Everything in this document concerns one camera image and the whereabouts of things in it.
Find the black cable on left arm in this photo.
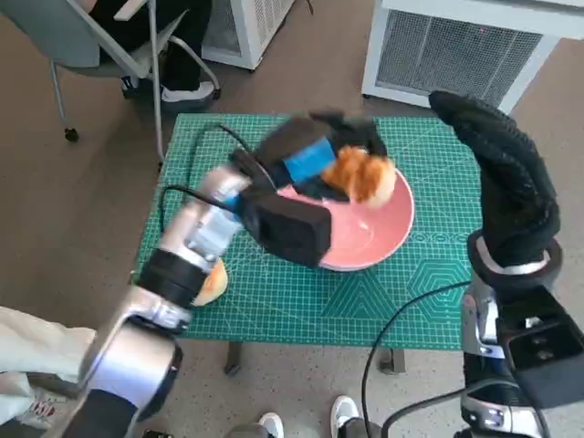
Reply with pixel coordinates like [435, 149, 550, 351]
[158, 123, 250, 234]

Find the green cutting mat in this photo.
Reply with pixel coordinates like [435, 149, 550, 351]
[129, 112, 485, 352]

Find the large white grille unit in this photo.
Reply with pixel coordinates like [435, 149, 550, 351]
[361, 0, 584, 115]

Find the black looped cable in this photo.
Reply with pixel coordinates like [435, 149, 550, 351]
[382, 378, 556, 438]

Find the right robot hand black knitted glove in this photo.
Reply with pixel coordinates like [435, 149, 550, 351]
[428, 89, 561, 270]

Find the round toy bread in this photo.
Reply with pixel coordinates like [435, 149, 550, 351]
[193, 259, 229, 307]

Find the pink bowl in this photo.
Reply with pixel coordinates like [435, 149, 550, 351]
[273, 166, 416, 274]

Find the thin metal pole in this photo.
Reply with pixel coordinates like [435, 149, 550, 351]
[148, 0, 166, 172]

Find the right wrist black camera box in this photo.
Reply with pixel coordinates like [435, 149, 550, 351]
[495, 285, 584, 410]

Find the person in white clothing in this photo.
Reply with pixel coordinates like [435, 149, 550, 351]
[0, 305, 99, 433]

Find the dark table leg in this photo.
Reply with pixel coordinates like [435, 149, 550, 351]
[224, 340, 245, 376]
[381, 349, 406, 376]

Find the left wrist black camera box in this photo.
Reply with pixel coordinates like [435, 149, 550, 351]
[239, 189, 333, 269]

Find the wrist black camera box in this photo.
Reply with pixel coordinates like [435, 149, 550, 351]
[495, 285, 584, 410]
[239, 189, 333, 269]

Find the left robot hand blue tape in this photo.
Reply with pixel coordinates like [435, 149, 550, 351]
[253, 109, 389, 203]

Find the long striped toy bread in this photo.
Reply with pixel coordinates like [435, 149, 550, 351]
[321, 145, 396, 209]

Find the grey office chair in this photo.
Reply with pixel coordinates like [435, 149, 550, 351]
[0, 0, 223, 142]

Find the long black cable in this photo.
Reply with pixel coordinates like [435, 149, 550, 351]
[361, 280, 471, 438]

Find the white shoe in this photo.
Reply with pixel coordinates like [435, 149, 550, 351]
[258, 412, 285, 438]
[330, 395, 361, 430]

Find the small white grille unit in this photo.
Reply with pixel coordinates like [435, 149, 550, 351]
[200, 0, 297, 70]

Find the person in black trousers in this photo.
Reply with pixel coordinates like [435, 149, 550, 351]
[89, 0, 215, 104]

